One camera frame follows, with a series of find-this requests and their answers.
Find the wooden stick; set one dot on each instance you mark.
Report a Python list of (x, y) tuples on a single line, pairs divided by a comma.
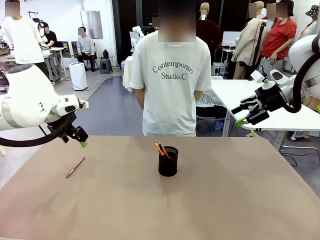
[(3, 151)]

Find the person left forearm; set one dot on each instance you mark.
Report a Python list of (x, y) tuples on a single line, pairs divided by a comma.
[(198, 95)]

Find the mannequin in beige coat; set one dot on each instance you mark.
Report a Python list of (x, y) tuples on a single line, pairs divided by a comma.
[(247, 42)]

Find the person right forearm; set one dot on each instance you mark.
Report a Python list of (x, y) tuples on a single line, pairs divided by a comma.
[(139, 98)]

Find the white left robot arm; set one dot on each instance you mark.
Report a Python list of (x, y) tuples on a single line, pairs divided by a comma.
[(25, 100)]

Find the mannequin with bucket hat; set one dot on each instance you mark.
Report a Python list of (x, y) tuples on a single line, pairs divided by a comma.
[(312, 17)]

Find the clear plastic sheet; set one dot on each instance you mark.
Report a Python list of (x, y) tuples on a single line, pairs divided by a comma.
[(208, 98)]

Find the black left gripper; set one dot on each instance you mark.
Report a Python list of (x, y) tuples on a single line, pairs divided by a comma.
[(75, 135)]

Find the white work table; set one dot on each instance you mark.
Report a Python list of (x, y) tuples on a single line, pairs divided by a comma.
[(232, 92)]

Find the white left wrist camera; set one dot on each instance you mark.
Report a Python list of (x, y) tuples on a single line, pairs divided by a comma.
[(83, 103)]

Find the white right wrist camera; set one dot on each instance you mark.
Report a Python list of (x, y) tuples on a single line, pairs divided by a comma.
[(258, 75)]

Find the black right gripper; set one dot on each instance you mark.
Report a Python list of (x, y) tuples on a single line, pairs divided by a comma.
[(271, 100)]

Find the silver wall panel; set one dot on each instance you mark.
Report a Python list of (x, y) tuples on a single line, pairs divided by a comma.
[(92, 25)]

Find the mannequin in dark red sweater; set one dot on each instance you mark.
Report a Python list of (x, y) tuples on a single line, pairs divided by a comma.
[(207, 32)]

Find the black bag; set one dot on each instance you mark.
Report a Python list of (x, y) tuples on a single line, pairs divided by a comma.
[(105, 54)]

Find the standing person in white t-shirt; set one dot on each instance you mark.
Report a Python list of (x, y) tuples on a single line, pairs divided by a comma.
[(22, 37)]

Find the black mesh pen holder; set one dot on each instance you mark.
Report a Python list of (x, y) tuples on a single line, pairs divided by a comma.
[(168, 165)]

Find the white cloth covered table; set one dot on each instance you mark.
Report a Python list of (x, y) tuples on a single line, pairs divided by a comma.
[(127, 72)]

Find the grey plastic stool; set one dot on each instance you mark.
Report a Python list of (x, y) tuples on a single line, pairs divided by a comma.
[(106, 66), (218, 69)]

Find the white air purifier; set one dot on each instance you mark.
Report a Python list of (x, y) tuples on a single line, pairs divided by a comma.
[(78, 76)]

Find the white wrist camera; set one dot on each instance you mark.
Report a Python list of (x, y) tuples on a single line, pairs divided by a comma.
[(258, 75), (83, 103)]

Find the seated person in black shirt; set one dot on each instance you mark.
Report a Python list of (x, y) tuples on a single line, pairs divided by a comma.
[(51, 37)]

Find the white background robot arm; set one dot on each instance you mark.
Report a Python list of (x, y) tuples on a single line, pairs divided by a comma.
[(137, 35)]

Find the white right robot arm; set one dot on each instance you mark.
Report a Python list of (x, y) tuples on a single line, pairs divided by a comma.
[(302, 50)]

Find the white background desk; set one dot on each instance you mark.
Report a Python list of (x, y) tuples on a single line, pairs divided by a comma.
[(57, 50)]

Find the black camera tripod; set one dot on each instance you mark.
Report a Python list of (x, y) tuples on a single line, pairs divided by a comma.
[(44, 130)]

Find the reddish brown pen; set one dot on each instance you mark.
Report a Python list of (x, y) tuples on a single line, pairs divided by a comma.
[(74, 168)]

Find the seated person in grey shirt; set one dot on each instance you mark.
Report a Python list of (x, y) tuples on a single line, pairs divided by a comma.
[(85, 46)]

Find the person in white printed t-shirt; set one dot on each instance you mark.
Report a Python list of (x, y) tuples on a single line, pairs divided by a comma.
[(172, 100)]

